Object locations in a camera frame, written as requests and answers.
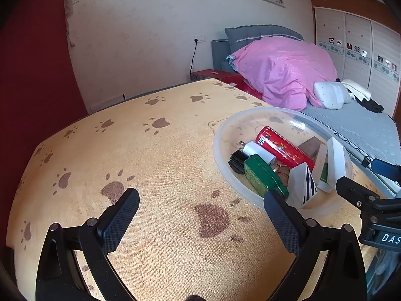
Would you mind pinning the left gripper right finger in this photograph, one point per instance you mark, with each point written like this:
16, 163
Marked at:
343, 275

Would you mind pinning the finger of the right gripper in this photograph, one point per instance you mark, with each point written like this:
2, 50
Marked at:
365, 199
392, 172

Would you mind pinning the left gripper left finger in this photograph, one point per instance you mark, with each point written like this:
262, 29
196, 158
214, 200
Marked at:
99, 237

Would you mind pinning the white rectangular foam block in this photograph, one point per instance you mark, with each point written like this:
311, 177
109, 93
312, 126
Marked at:
339, 165

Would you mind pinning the zebra striped triangular block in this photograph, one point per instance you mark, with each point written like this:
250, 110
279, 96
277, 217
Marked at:
301, 186

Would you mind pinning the dark brown wooden block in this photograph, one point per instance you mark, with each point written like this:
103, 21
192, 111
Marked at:
311, 147

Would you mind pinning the gold ring keychain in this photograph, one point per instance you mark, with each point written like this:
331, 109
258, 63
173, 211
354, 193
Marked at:
282, 172

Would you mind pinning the red cylindrical can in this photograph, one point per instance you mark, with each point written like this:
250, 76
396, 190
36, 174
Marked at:
282, 149

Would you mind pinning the green bottle-shaped tin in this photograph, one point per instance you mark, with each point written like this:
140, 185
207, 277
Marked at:
262, 177

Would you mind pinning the white usb charger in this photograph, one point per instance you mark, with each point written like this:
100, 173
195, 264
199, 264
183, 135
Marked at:
251, 148

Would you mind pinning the black ribbed plastic cap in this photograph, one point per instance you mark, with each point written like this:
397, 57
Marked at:
236, 162

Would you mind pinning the black phone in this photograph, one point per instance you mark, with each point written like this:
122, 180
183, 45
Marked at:
76, 272

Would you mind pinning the grey bed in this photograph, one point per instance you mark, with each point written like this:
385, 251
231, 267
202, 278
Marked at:
366, 135

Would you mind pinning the black clothes on bed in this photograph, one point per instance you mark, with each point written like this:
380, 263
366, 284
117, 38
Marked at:
371, 105

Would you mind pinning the cream folded cloth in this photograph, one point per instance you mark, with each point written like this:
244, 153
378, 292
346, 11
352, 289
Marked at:
358, 92

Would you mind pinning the yellow paw print blanket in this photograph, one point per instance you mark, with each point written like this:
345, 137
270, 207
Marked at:
192, 234

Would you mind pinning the white pillow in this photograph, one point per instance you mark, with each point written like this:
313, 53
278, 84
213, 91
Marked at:
332, 95

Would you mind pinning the clear plastic bowl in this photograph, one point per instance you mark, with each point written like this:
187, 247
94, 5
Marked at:
293, 126

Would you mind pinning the white wardrobe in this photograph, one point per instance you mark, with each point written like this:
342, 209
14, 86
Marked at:
362, 50

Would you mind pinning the pink quilt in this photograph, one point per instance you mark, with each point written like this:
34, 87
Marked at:
284, 70

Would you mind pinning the red curtain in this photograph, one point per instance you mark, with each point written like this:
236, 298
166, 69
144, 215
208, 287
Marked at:
39, 93

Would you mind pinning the wall power socket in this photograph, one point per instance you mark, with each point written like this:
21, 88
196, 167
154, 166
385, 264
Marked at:
199, 39

